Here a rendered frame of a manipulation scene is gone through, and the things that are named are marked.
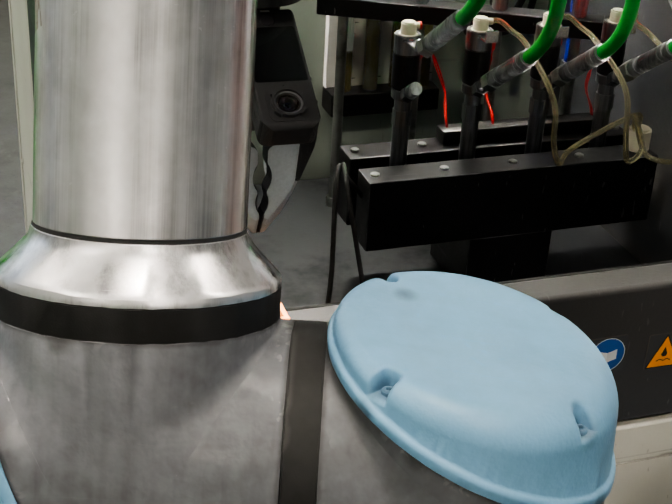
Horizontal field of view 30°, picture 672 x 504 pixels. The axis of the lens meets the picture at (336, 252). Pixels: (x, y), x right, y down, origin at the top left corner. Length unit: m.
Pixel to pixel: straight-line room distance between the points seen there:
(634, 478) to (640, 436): 0.05
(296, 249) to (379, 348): 1.00
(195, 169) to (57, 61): 0.06
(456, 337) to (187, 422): 0.11
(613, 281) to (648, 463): 0.23
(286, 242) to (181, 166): 1.02
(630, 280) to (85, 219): 0.82
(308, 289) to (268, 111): 0.50
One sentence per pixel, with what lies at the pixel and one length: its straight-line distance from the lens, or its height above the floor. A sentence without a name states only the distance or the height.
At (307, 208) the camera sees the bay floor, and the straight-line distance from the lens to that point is 1.56.
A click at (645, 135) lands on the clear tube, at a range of 1.42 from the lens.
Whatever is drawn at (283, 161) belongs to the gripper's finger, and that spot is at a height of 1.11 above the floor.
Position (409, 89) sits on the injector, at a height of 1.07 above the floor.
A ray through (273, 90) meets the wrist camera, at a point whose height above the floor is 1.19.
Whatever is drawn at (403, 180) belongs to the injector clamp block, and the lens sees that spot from 1.30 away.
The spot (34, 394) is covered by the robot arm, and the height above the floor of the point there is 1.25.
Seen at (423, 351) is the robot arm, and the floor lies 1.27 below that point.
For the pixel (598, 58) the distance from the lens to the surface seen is 1.26.
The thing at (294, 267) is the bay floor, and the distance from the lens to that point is 1.43.
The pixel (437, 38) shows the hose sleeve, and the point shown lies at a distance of 1.20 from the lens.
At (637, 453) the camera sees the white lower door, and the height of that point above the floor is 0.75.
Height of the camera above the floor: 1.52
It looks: 28 degrees down
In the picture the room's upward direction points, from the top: 3 degrees clockwise
